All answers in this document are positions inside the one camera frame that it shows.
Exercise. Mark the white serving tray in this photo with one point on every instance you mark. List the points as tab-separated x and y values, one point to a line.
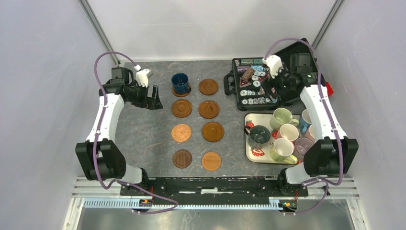
261	155

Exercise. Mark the wooden coaster two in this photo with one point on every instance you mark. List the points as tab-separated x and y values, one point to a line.
208	87

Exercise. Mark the mauve mug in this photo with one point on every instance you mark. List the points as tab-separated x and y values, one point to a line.
301	146

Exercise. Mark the wooden coaster three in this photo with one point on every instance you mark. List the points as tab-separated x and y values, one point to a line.
209	109

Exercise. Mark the wooden coaster four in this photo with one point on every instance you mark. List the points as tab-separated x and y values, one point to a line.
213	131

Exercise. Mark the peach pink mug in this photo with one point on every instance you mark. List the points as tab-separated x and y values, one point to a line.
289	132

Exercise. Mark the wooden coaster five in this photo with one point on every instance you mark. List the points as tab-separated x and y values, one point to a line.
181	108

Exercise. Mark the dark walnut coaster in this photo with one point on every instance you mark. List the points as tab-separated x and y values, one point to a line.
182	158

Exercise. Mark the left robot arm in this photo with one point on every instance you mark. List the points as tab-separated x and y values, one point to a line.
98	155

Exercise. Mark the aluminium frame rail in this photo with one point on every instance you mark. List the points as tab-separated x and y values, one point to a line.
95	196

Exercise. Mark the dark blue mug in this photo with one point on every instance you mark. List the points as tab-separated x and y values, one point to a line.
180	83

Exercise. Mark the grey green mug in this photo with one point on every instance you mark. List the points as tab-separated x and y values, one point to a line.
258	136

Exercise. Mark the light green mug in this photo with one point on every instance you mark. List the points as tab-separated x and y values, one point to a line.
282	116

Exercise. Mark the red plastic block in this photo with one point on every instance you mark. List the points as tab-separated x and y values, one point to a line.
329	89

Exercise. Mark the yellow green mug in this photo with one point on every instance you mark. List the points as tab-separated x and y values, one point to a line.
282	151

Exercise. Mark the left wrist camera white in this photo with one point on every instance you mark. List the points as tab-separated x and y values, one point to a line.
142	77

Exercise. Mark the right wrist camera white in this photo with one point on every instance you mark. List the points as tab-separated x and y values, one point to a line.
274	64

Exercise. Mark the black poker chip case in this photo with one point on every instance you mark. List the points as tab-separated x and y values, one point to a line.
250	80

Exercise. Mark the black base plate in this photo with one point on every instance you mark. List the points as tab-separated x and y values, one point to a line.
261	185

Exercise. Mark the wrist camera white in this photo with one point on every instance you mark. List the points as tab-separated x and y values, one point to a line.
274	64
142	77

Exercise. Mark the orange coaster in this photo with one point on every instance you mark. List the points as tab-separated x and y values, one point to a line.
211	161

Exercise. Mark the light blue mug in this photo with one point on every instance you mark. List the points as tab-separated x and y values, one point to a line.
304	121

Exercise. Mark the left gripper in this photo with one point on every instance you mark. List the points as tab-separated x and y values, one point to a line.
154	103

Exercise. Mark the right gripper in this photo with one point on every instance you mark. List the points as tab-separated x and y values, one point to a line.
274	84

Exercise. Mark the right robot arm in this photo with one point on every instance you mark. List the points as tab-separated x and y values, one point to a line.
330	158

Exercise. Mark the light cork coaster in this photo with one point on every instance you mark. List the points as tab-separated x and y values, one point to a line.
181	132

